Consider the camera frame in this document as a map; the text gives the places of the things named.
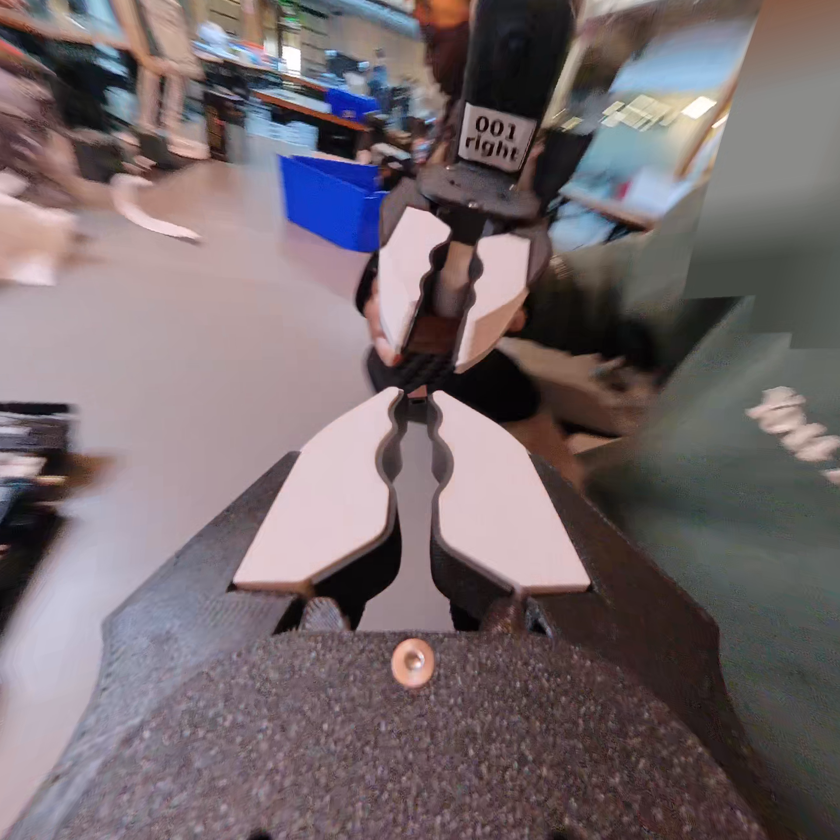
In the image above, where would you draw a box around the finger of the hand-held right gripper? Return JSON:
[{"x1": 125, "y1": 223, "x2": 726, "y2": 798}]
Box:
[
  {"x1": 377, "y1": 206, "x2": 455, "y2": 364},
  {"x1": 452, "y1": 230, "x2": 534, "y2": 375}
]

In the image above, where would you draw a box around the small blue plastic bin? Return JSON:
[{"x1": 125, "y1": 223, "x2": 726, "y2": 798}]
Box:
[{"x1": 326, "y1": 86, "x2": 383, "y2": 122}]

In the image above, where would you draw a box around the person's green sweatshirt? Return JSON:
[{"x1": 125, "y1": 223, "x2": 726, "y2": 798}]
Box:
[{"x1": 578, "y1": 224, "x2": 840, "y2": 840}]

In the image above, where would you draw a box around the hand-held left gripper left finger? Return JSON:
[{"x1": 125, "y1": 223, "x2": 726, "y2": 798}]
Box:
[{"x1": 234, "y1": 388, "x2": 403, "y2": 594}]

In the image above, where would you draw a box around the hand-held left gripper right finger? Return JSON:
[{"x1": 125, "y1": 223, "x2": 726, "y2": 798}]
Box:
[{"x1": 430, "y1": 390, "x2": 593, "y2": 595}]

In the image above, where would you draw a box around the long black lego plate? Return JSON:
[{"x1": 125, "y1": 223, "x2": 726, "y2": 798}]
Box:
[{"x1": 398, "y1": 315, "x2": 460, "y2": 395}]

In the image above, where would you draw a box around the black lego car model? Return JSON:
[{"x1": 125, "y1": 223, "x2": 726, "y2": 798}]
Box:
[{"x1": 0, "y1": 403, "x2": 76, "y2": 555}]

